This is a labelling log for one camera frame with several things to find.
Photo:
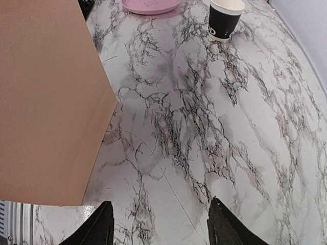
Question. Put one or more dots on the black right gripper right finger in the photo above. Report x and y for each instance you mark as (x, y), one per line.
(225, 228)

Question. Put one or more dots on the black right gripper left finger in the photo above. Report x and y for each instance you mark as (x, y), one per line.
(97, 229)

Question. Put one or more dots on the brown paper takeout bag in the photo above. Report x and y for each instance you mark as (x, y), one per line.
(56, 103)

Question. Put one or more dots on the stack of black paper cups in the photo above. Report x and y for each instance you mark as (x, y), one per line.
(223, 18)

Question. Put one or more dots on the pink plastic plate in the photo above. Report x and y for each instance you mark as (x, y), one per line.
(150, 7)

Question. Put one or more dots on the aluminium front frame rail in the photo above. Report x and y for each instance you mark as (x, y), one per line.
(17, 223)

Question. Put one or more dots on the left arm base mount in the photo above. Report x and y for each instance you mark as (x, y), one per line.
(86, 7)

